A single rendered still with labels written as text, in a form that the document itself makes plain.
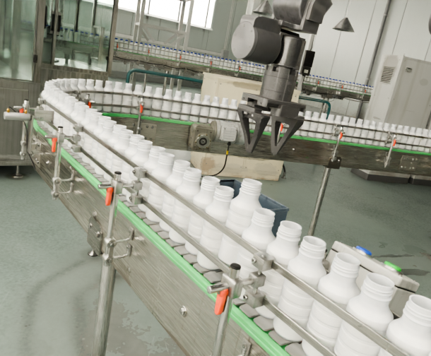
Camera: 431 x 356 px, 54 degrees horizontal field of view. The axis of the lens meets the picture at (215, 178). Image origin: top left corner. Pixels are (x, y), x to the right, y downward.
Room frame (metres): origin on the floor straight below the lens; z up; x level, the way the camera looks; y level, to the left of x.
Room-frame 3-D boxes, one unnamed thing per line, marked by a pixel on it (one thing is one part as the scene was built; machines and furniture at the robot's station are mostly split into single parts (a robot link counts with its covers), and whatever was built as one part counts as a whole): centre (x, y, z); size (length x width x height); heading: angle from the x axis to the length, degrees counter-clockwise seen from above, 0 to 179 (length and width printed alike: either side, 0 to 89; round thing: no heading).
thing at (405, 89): (6.76, -2.60, 0.96); 0.82 x 0.50 x 1.91; 111
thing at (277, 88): (0.76, -0.08, 1.37); 0.10 x 0.07 x 0.07; 129
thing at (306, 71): (7.38, -1.14, 1.55); 0.17 x 0.15 x 0.42; 111
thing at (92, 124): (1.33, 0.41, 1.08); 0.06 x 0.06 x 0.17
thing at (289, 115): (0.77, -0.09, 1.30); 0.07 x 0.07 x 0.09; 39
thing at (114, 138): (1.20, 0.30, 1.08); 0.06 x 0.06 x 0.17
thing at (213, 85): (5.43, -0.21, 0.59); 1.10 x 0.62 x 1.18; 111
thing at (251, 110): (0.74, -0.06, 1.30); 0.07 x 0.07 x 0.09; 39
